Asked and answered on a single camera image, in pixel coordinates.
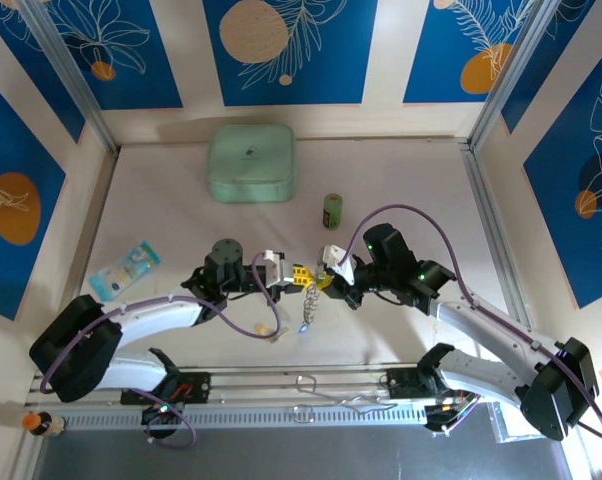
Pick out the large metal keyring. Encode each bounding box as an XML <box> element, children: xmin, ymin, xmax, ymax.
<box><xmin>300</xmin><ymin>279</ymin><xmax>327</xmax><ymax>326</ymax></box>

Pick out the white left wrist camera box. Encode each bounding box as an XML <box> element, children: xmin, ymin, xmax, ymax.
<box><xmin>260</xmin><ymin>249</ymin><xmax>296</xmax><ymax>290</ymax></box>

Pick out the aluminium frame post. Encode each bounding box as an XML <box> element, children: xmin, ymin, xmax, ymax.
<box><xmin>466</xmin><ymin>0</ymin><xmax>580</xmax><ymax>151</ymax></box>
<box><xmin>16</xmin><ymin>0</ymin><xmax>121</xmax><ymax>155</ymax></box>

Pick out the mint green square case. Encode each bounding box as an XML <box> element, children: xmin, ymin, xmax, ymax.
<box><xmin>205</xmin><ymin>124</ymin><xmax>298</xmax><ymax>204</ymax></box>

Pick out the blue white wipes packet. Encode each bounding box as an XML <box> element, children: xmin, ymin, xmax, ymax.
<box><xmin>89</xmin><ymin>240</ymin><xmax>161</xmax><ymax>301</ymax></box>

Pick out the grey slotted cable duct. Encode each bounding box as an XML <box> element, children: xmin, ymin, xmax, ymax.
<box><xmin>63</xmin><ymin>403</ymin><xmax>432</xmax><ymax>429</ymax></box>

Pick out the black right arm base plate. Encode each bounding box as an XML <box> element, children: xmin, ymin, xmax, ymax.
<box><xmin>386</xmin><ymin>367</ymin><xmax>480</xmax><ymax>401</ymax></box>

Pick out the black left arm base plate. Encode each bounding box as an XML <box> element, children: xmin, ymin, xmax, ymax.
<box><xmin>119</xmin><ymin>370</ymin><xmax>212</xmax><ymax>406</ymax></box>

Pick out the blue floral wall panel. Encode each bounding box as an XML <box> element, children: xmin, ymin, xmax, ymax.
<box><xmin>0</xmin><ymin>69</ymin><xmax>67</xmax><ymax>321</ymax></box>
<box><xmin>0</xmin><ymin>0</ymin><xmax>87</xmax><ymax>145</ymax></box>
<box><xmin>500</xmin><ymin>0</ymin><xmax>602</xmax><ymax>135</ymax></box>
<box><xmin>48</xmin><ymin>0</ymin><xmax>185</xmax><ymax>112</ymax></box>
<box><xmin>523</xmin><ymin>47</ymin><xmax>602</xmax><ymax>310</ymax></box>
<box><xmin>403</xmin><ymin>0</ymin><xmax>550</xmax><ymax>105</ymax></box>
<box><xmin>202</xmin><ymin>0</ymin><xmax>380</xmax><ymax>107</ymax></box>

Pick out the black connector box with wires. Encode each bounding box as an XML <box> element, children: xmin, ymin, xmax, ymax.
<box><xmin>140</xmin><ymin>403</ymin><xmax>183</xmax><ymax>427</ymax></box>
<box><xmin>424</xmin><ymin>403</ymin><xmax>465</xmax><ymax>434</ymax></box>

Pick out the green cylindrical can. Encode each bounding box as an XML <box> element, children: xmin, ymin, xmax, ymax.
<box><xmin>322</xmin><ymin>193</ymin><xmax>343</xmax><ymax>231</ymax></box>

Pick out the aluminium mounting rail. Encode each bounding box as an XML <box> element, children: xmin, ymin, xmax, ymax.
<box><xmin>25</xmin><ymin>357</ymin><xmax>567</xmax><ymax>409</ymax></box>

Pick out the small bottle with orange cap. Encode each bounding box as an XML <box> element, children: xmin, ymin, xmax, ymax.
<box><xmin>20</xmin><ymin>410</ymin><xmax>66</xmax><ymax>439</ymax></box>

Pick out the yellow tagged key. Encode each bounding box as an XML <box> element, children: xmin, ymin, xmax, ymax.
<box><xmin>253</xmin><ymin>323</ymin><xmax>288</xmax><ymax>345</ymax></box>

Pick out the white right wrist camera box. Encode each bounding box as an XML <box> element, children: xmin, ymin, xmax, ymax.
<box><xmin>320</xmin><ymin>243</ymin><xmax>356</xmax><ymax>286</ymax></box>

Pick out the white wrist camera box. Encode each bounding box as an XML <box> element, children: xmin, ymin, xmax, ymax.
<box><xmin>260</xmin><ymin>249</ymin><xmax>296</xmax><ymax>290</ymax></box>
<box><xmin>320</xmin><ymin>243</ymin><xmax>356</xmax><ymax>286</ymax></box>

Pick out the aluminium table side rail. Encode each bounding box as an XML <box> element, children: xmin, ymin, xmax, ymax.
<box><xmin>460</xmin><ymin>142</ymin><xmax>537</xmax><ymax>341</ymax></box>
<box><xmin>68</xmin><ymin>149</ymin><xmax>121</xmax><ymax>306</ymax></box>

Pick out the bent metal wire hook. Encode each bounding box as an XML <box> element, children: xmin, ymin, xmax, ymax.
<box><xmin>293</xmin><ymin>374</ymin><xmax>397</xmax><ymax>416</ymax></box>

